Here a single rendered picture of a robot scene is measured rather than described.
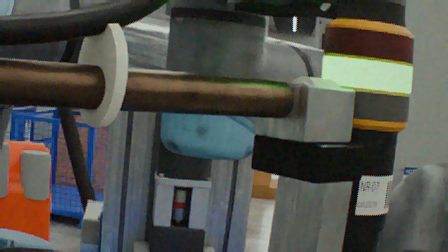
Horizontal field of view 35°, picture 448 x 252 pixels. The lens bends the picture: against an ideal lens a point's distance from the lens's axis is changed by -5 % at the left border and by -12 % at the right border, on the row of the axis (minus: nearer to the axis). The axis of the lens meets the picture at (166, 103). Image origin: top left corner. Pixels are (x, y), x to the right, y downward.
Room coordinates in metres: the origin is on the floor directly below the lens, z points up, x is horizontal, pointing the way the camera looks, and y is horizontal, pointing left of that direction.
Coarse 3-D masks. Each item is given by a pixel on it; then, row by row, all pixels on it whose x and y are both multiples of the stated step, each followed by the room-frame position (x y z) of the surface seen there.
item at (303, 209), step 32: (320, 96) 0.28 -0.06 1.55; (352, 96) 0.30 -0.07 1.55; (256, 128) 0.30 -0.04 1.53; (288, 128) 0.29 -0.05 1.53; (320, 128) 0.29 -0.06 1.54; (256, 160) 0.31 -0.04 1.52; (288, 160) 0.29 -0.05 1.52; (320, 160) 0.28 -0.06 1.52; (352, 160) 0.29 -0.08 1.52; (288, 192) 0.31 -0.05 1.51; (320, 192) 0.29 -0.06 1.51; (288, 224) 0.31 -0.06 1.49; (320, 224) 0.29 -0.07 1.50
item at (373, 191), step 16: (352, 128) 0.31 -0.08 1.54; (368, 144) 0.31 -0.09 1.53; (384, 144) 0.31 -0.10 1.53; (368, 160) 0.31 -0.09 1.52; (384, 160) 0.31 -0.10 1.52; (368, 176) 0.31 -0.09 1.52; (384, 176) 0.31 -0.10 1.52; (352, 192) 0.31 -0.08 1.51; (368, 192) 0.31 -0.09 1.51; (384, 192) 0.31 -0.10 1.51; (352, 208) 0.31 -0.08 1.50; (368, 208) 0.31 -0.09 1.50; (384, 208) 0.31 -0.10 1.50; (352, 224) 0.31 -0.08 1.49; (368, 224) 0.31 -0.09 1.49; (384, 224) 0.32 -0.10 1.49; (352, 240) 0.31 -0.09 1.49; (368, 240) 0.31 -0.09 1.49
